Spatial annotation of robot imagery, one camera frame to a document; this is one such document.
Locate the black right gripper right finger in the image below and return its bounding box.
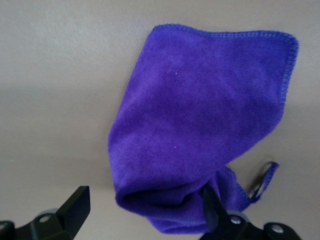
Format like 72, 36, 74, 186
199, 186, 301, 240

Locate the purple microfibre cloth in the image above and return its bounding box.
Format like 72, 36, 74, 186
107, 23, 300, 236

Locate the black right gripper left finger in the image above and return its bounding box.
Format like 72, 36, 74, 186
0, 185, 91, 240

